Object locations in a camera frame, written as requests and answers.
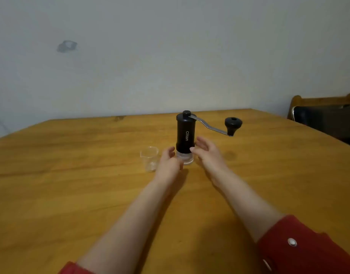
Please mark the person's left hand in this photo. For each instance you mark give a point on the person's left hand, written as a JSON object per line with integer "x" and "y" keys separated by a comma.
{"x": 168, "y": 168}

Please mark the person's right hand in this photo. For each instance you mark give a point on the person's right hand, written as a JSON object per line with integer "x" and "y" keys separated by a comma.
{"x": 210, "y": 158}

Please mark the clear plastic cup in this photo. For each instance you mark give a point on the clear plastic cup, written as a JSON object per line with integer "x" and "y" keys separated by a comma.
{"x": 149, "y": 159}

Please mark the clear grinder jar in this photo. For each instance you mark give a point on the clear grinder jar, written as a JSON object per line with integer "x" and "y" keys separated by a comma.
{"x": 187, "y": 158}

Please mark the black hand grinder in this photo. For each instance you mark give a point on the black hand grinder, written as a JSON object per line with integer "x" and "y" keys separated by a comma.
{"x": 182, "y": 134}

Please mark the person's left forearm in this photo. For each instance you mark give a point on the person's left forearm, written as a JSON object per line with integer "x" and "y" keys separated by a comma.
{"x": 126, "y": 225}

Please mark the black chair pad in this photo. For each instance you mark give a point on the black chair pad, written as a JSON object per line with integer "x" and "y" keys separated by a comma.
{"x": 329, "y": 122}

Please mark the wooden chair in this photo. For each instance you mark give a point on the wooden chair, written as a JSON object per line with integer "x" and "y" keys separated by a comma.
{"x": 320, "y": 100}

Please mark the red right sleeve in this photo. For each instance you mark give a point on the red right sleeve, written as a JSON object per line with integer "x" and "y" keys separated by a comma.
{"x": 311, "y": 251}

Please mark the red sleeve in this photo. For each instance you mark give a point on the red sleeve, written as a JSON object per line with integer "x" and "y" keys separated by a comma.
{"x": 311, "y": 251}
{"x": 72, "y": 269}

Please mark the red left sleeve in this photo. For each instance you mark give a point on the red left sleeve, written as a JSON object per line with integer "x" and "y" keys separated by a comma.
{"x": 72, "y": 269}

